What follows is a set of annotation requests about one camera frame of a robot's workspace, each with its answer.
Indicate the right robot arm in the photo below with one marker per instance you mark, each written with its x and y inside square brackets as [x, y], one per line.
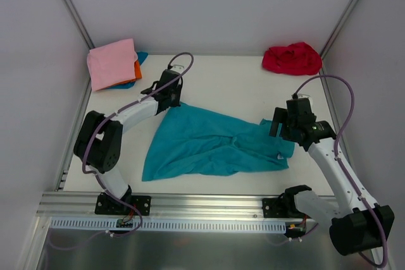
[357, 222]

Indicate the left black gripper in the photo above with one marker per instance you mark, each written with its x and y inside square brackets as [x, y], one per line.
[173, 98]

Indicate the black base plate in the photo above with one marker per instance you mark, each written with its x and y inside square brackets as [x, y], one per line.
[106, 205]
[280, 208]

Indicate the folded pink t shirt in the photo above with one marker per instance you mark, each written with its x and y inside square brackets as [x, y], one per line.
[112, 64]

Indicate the folded teal t shirt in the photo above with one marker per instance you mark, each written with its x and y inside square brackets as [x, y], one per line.
[142, 56]

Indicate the crumpled red t shirt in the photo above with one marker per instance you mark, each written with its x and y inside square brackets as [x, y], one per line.
[296, 59]

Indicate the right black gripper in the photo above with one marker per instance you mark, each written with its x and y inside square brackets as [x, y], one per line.
[285, 124]

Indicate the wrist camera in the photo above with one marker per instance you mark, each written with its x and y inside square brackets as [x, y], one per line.
[302, 96]
[177, 68]

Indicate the folded orange t shirt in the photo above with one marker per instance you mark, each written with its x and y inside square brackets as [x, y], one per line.
[126, 75]

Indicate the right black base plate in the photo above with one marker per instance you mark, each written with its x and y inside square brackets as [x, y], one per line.
[280, 208]

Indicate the right aluminium frame post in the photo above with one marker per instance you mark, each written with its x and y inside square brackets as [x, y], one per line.
[343, 19]

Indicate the white slotted cable duct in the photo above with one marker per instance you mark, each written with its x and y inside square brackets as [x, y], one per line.
[188, 225]

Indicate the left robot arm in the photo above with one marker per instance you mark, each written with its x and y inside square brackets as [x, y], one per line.
[99, 141]

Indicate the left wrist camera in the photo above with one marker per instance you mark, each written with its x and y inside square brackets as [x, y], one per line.
[177, 68]

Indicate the left aluminium frame post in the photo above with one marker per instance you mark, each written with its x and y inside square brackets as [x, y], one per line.
[75, 16]

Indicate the aluminium frame post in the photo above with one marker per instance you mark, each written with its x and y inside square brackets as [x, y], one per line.
[343, 19]
[75, 16]

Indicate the teal t shirt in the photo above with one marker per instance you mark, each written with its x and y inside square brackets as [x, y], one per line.
[142, 56]
[195, 141]

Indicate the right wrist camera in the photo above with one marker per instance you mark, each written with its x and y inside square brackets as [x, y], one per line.
[302, 96]

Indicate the aluminium mounting rail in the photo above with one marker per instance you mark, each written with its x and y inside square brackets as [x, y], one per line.
[163, 205]

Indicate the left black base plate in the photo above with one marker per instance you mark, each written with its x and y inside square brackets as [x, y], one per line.
[106, 205]

